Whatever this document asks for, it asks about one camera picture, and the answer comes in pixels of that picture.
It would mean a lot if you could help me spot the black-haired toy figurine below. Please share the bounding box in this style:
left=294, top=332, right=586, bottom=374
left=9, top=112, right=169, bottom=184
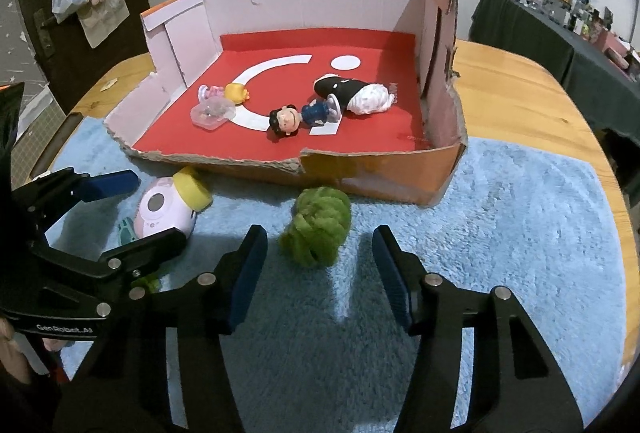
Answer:
left=268, top=94, right=346, bottom=141

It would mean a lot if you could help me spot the beige paper bag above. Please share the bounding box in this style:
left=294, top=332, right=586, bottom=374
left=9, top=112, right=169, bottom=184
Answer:
left=77, top=0, right=130, bottom=48

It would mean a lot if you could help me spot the black and white cloth roll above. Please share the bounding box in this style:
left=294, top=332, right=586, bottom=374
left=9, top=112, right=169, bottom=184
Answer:
left=313, top=74, right=398, bottom=116

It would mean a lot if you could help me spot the pink round device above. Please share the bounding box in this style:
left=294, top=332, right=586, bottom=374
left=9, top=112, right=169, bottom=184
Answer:
left=134, top=178, right=198, bottom=241

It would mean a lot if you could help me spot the clear plastic case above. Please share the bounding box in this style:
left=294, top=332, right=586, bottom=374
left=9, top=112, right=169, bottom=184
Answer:
left=191, top=99, right=237, bottom=131

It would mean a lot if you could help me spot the person's left hand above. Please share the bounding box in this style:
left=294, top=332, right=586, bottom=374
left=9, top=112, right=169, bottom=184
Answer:
left=0, top=317, right=65, bottom=386

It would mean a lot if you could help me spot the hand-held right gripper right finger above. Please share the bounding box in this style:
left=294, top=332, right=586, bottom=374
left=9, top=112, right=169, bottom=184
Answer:
left=371, top=225, right=586, bottom=433

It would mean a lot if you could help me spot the pink and yellow toy figurine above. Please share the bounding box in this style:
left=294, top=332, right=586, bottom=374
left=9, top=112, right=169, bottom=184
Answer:
left=197, top=83, right=251, bottom=106

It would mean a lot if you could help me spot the blue fluffy towel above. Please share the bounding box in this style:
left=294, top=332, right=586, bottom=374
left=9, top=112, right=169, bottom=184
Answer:
left=35, top=115, right=631, bottom=433

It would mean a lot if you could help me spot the yellow plastic capsule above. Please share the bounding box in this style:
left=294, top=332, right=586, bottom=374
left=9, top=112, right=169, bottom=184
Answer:
left=172, top=166, right=213, bottom=214

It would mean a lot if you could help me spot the cardboard box with red floor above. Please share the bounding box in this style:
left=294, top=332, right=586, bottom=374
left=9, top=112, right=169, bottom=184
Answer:
left=102, top=0, right=468, bottom=206

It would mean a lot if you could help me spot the dark wooden door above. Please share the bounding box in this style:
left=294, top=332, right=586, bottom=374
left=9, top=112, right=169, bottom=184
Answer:
left=10, top=0, right=151, bottom=114

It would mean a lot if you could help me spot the dark-clothed side table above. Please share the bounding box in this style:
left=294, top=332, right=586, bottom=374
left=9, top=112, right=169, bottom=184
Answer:
left=470, top=0, right=640, bottom=138

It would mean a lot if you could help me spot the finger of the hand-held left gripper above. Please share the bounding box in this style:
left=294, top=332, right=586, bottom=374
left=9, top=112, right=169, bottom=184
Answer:
left=12, top=168, right=141, bottom=244
left=35, top=228, right=187, bottom=319

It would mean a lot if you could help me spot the white grid board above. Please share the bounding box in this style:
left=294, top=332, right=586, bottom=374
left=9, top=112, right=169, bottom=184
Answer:
left=12, top=85, right=66, bottom=148

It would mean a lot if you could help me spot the door handle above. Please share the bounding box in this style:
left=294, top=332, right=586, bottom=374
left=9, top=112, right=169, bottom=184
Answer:
left=35, top=8, right=56, bottom=58

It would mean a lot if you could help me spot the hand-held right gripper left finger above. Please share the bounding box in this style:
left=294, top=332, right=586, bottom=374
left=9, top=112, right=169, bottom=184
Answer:
left=55, top=224, right=269, bottom=433

